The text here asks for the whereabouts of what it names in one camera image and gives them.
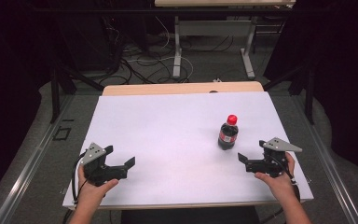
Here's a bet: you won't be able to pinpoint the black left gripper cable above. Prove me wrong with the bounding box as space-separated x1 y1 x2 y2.
71 150 90 203

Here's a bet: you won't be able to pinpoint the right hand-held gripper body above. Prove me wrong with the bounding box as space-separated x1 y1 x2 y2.
245 137 303 178

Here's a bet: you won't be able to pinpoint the desk with white legs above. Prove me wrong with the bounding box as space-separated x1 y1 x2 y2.
154 0 296 80

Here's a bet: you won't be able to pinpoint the person's left hand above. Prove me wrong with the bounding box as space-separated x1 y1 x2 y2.
77 164 119 205

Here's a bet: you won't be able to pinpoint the white table sheet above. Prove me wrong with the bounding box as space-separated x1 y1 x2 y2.
62 91 314 208

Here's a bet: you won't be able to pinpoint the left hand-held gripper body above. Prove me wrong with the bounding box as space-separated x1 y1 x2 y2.
80 142 128 188

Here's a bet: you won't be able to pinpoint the aluminium floor rail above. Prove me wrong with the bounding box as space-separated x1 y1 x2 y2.
0 93 76 224
291 92 358 224

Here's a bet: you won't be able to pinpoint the black metal stand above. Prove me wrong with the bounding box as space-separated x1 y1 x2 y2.
49 60 105 124
262 60 317 126

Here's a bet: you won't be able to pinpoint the wooden table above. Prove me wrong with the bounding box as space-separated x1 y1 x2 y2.
62 80 314 212

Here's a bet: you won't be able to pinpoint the dark curtain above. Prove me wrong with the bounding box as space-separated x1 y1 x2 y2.
262 0 358 181
0 0 57 206

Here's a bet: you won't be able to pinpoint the white floor cable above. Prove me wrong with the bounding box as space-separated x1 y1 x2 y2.
127 17 195 82

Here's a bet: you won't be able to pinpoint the dark cola bottle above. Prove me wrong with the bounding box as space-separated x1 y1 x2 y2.
217 114 240 151

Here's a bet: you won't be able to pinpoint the person's right hand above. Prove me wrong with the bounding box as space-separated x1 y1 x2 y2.
254 152 298 201

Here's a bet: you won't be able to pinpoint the black floor cables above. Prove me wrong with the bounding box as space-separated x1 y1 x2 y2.
99 18 194 86

